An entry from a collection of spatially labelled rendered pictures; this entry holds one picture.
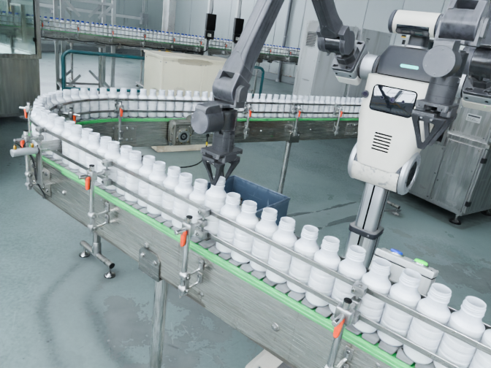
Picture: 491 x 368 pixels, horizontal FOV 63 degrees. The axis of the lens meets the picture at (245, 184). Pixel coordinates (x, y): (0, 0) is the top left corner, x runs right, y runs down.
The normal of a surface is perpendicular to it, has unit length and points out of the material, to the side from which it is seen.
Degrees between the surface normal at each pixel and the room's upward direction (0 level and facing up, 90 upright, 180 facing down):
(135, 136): 90
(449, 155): 90
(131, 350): 0
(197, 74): 90
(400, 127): 90
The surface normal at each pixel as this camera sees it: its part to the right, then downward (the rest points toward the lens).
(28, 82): 0.77, 0.32
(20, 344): 0.14, -0.92
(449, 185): -0.81, 0.08
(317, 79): 0.55, 0.36
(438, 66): -0.62, 0.21
